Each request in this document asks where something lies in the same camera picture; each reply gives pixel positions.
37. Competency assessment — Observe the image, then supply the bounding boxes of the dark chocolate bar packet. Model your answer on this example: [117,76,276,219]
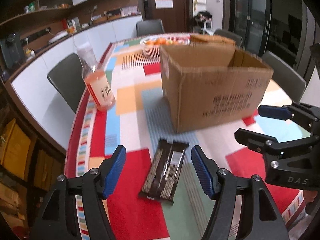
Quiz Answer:
[138,138,189,204]

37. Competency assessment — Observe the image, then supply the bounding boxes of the dark chair right near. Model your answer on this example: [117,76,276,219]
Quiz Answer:
[261,51,306,101]

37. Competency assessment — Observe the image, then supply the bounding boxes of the dark chair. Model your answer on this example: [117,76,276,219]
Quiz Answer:
[47,53,85,113]
[214,29,243,47]
[261,51,306,101]

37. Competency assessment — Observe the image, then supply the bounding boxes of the brown cardboard box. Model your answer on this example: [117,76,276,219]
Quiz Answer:
[159,43,273,133]

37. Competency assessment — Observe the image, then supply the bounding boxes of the dark chair right far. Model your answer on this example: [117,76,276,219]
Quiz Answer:
[214,29,243,47]

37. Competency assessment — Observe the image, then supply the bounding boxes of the colourful patchwork tablecloth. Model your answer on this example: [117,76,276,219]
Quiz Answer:
[65,38,308,239]

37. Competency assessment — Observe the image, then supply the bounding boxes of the black glass cabinet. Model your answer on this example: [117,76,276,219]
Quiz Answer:
[229,0,272,56]

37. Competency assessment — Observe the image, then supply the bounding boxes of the white lower cabinets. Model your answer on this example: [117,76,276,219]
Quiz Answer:
[10,15,144,153]

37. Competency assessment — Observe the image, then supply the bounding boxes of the dark chair left side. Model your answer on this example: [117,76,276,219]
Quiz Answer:
[47,53,85,113]

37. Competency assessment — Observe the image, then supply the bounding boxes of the pink drink bottle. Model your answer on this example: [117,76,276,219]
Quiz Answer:
[77,42,116,112]

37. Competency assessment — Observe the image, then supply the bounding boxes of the oranges in basket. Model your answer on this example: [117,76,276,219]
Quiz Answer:
[145,37,174,46]

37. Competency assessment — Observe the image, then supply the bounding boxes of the white fruit basket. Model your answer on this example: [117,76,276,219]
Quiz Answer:
[140,33,190,59]

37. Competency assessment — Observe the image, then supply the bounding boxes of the dark brown door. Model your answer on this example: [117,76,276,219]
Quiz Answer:
[141,0,191,33]

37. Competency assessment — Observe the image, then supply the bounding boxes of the dark chair far end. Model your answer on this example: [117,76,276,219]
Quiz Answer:
[136,19,165,37]

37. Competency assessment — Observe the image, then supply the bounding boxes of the black coffee machine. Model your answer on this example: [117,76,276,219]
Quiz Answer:
[1,33,25,69]

